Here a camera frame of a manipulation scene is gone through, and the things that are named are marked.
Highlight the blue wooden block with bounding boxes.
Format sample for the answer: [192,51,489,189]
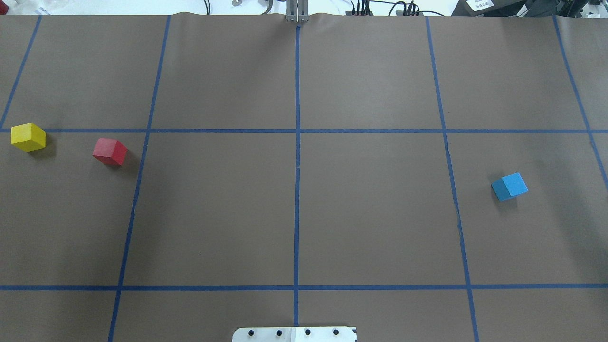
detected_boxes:
[491,172,529,202]

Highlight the grey aluminium frame post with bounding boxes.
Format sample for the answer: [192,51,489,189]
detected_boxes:
[286,0,310,24]

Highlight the red wooden block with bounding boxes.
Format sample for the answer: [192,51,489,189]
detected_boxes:
[92,138,128,166]

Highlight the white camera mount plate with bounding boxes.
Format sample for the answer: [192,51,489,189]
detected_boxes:
[232,326,358,342]

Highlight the yellow wooden block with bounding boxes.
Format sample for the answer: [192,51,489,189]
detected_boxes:
[10,123,47,153]

